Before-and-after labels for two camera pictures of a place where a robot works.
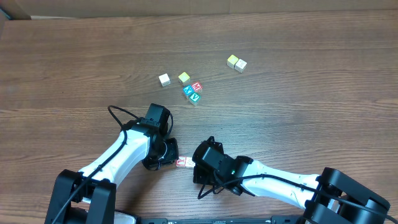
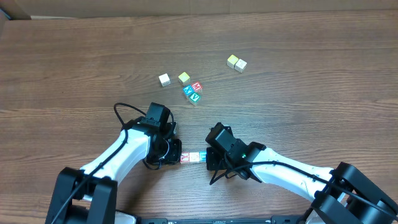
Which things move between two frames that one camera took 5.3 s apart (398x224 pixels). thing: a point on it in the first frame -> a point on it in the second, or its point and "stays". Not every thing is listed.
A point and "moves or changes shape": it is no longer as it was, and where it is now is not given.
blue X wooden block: [188, 90] stays
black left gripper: [171, 150] stays
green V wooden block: [194, 99] stays
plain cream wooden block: [188, 162] moves or changes shape
